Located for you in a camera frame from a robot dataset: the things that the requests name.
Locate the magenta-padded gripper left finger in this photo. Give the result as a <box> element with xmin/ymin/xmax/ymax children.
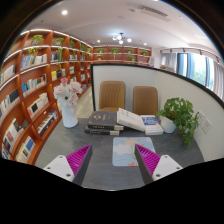
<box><xmin>43</xmin><ymin>144</ymin><xmax>94</xmax><ymax>186</ymax></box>

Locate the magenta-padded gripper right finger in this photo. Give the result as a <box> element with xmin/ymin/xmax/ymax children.
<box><xmin>134</xmin><ymin>143</ymin><xmax>184</xmax><ymax>185</ymax></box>

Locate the cloud and sun mouse pad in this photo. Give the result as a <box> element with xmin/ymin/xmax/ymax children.
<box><xmin>112</xmin><ymin>136</ymin><xmax>157</xmax><ymax>167</ymax></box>

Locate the blue and white book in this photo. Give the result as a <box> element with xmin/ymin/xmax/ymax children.
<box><xmin>139</xmin><ymin>114</ymin><xmax>165</xmax><ymax>136</ymax></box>

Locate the white pitcher vase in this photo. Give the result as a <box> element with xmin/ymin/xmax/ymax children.
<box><xmin>60</xmin><ymin>101</ymin><xmax>79</xmax><ymax>129</ymax></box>

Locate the green plant in white pot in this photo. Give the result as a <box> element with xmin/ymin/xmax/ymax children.
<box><xmin>156</xmin><ymin>97</ymin><xmax>200</xmax><ymax>148</ymax></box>

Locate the thick white book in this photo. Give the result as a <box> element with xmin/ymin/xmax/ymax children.
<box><xmin>116</xmin><ymin>107</ymin><xmax>147</xmax><ymax>133</ymax></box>

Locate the tan upholstered chair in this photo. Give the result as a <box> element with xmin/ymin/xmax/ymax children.
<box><xmin>98</xmin><ymin>80</ymin><xmax>127</xmax><ymax>113</ymax></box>
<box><xmin>132</xmin><ymin>85</ymin><xmax>159</xmax><ymax>117</ymax></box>

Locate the pink and white flower bouquet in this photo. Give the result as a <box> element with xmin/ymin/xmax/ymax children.
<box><xmin>53</xmin><ymin>77</ymin><xmax>83</xmax><ymax>109</ymax></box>

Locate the tall wooden bookshelf unit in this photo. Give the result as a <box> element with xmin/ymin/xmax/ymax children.
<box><xmin>0</xmin><ymin>28</ymin><xmax>94</xmax><ymax>165</ymax></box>

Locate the window with curtains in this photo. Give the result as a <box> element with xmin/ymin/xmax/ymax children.
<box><xmin>159</xmin><ymin>48</ymin><xmax>224</xmax><ymax>101</ymax></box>

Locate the ceiling light cluster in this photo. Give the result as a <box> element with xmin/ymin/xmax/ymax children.
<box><xmin>112</xmin><ymin>32</ymin><xmax>133</xmax><ymax>45</ymax></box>

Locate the ceiling air vent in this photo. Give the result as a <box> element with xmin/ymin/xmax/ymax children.
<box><xmin>138</xmin><ymin>4</ymin><xmax>169</xmax><ymax>18</ymax></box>

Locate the white wall socket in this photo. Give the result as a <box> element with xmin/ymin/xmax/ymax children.
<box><xmin>196</xmin><ymin>111</ymin><xmax>206</xmax><ymax>126</ymax></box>
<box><xmin>201</xmin><ymin>118</ymin><xmax>213</xmax><ymax>134</ymax></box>

